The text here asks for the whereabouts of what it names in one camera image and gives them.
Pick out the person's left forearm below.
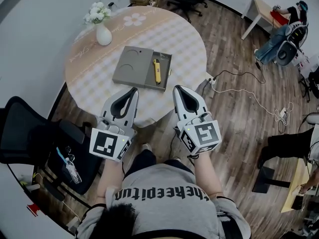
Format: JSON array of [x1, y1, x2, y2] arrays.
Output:
[[96, 158, 124, 199]]

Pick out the grey printed t-shirt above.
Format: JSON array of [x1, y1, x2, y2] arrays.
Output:
[[77, 163, 251, 239]]

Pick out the white side table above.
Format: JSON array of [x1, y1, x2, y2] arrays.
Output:
[[241, 0, 290, 41]]

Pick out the black mesh office chair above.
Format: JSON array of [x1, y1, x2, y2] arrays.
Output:
[[0, 96, 104, 202]]

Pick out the white flower bunch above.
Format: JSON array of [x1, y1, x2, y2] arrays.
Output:
[[83, 1, 112, 26]]

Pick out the eyeglasses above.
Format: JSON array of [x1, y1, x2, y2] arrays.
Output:
[[65, 145, 76, 162]]

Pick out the blue toothbrush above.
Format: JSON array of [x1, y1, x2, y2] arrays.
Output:
[[55, 146, 67, 163]]

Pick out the grey tray box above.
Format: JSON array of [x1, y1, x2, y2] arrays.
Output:
[[112, 45, 173, 93]]

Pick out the black cable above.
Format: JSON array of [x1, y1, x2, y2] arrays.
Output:
[[201, 69, 266, 96]]

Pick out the person's right forearm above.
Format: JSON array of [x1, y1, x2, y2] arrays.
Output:
[[194, 154, 224, 199]]

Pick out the yellow handled tool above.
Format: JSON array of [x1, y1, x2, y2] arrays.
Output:
[[152, 58, 162, 86]]

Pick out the light wooden desk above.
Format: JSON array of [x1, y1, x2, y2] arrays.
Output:
[[281, 158, 314, 214]]

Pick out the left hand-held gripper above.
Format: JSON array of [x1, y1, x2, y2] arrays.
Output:
[[89, 86, 140, 162]]

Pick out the red cloth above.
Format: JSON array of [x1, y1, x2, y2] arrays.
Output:
[[271, 9, 290, 25]]

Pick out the grey office chair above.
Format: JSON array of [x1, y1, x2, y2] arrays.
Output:
[[276, 23, 309, 67]]

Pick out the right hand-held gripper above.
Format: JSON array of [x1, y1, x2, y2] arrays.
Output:
[[172, 84, 223, 156]]

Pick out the white cable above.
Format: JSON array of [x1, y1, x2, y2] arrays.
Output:
[[211, 83, 281, 117]]

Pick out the clear plastic water bottle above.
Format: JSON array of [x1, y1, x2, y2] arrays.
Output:
[[65, 157, 83, 185]]

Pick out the white vase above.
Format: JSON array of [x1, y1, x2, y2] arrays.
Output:
[[95, 22, 113, 46]]

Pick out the person's black trousers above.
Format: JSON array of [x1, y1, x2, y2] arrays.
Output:
[[127, 149, 195, 177]]

